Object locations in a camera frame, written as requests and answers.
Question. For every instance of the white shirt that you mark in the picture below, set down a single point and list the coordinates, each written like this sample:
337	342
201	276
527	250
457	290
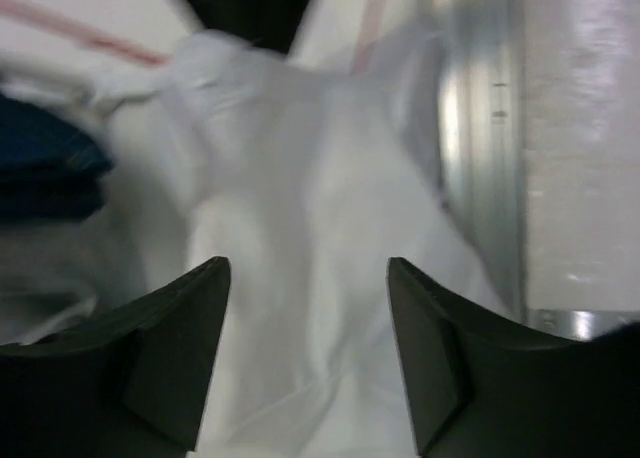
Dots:
307	183

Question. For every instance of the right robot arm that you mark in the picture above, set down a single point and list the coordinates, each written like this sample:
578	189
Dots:
267	24

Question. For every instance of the navy denim garment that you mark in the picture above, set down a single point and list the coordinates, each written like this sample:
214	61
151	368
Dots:
50	169

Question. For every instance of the aluminium rail frame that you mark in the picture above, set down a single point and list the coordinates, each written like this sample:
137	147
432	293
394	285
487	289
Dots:
482	138

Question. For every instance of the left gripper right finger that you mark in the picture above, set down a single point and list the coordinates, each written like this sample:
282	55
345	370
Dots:
480	385

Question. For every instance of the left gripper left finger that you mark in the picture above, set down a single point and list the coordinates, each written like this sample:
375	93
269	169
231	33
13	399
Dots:
132	382

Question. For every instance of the pink wire hanger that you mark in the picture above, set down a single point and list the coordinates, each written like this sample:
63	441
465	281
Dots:
54	23

